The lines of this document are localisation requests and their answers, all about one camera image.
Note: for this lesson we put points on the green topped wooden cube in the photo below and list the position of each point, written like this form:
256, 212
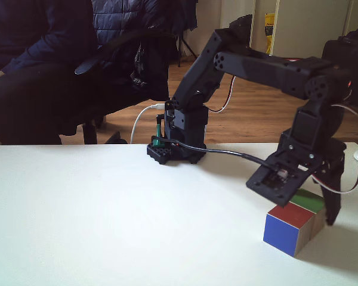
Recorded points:
311, 202

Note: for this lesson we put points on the red and blue cube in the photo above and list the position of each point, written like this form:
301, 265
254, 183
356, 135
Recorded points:
282, 232

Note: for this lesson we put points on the yellow bag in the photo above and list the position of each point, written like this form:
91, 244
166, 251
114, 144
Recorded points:
269, 35

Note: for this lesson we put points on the white door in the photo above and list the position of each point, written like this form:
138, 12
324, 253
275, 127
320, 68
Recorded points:
310, 24

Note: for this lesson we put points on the white framed mirror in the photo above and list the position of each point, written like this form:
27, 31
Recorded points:
238, 9

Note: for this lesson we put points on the black tripod stand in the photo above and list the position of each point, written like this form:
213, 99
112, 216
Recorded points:
179, 53

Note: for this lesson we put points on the green table clamp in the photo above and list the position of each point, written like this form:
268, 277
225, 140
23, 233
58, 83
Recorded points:
158, 142

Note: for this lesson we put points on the black shiny bag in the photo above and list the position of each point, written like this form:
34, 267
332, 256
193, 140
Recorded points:
152, 59

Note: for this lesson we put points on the dark blue quilted jacket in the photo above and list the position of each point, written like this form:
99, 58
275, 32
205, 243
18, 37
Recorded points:
122, 18

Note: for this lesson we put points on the black office chair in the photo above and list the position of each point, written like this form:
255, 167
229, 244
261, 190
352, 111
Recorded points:
91, 64

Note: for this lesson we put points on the person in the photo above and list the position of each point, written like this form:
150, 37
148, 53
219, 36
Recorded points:
32, 29

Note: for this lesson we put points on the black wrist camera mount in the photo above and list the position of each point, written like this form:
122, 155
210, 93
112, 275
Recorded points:
274, 184

